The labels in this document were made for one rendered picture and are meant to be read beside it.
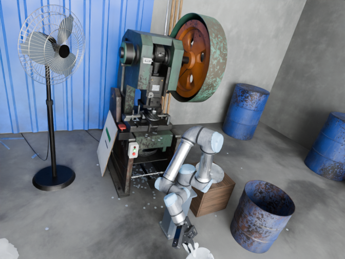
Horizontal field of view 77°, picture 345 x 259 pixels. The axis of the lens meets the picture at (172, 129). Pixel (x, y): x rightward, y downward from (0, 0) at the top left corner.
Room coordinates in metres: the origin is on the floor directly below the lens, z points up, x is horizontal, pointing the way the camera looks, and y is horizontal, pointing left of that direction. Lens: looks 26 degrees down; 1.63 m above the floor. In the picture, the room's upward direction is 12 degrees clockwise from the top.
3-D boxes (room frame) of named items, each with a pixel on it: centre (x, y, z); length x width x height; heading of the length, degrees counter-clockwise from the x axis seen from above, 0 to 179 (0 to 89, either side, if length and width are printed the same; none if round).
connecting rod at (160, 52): (2.03, 0.28, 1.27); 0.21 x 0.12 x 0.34; 32
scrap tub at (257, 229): (1.48, -0.92, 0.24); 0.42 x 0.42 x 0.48
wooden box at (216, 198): (1.82, -0.45, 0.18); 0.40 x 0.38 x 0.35; 32
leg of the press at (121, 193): (2.01, 0.58, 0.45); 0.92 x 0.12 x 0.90; 32
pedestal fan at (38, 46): (1.96, 1.29, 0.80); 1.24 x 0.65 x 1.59; 32
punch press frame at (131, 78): (2.16, 0.35, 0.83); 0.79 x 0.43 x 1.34; 32
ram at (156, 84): (2.00, 0.25, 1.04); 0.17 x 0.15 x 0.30; 32
